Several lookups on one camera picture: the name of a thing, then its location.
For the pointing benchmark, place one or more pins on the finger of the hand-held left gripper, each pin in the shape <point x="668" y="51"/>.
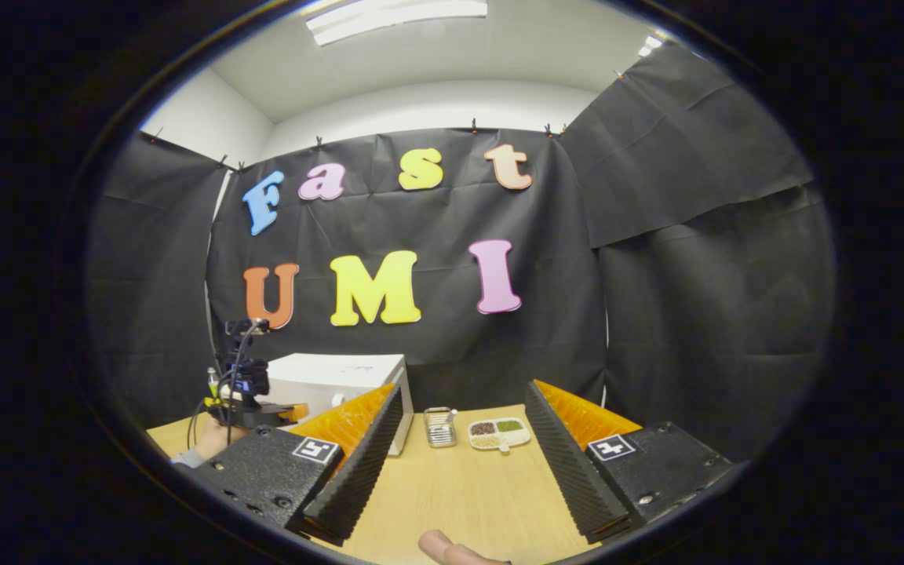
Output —
<point x="291" y="412"/>

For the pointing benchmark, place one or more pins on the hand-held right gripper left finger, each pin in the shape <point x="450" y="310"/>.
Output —
<point x="350" y="479"/>

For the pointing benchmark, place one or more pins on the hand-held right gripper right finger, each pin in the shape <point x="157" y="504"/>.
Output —
<point x="574" y="471"/>

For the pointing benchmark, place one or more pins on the white microwave oven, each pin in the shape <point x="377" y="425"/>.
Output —
<point x="326" y="377"/>

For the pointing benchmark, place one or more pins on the white divided condiment dish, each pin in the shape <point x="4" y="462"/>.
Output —
<point x="499" y="434"/>

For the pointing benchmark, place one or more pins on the black backdrop cloth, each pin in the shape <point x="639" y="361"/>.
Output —
<point x="436" y="220"/>

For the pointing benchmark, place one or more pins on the large ceiling light panel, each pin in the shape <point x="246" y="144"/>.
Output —
<point x="397" y="17"/>

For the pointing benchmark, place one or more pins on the small ceiling light panel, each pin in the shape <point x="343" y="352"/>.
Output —
<point x="652" y="45"/>

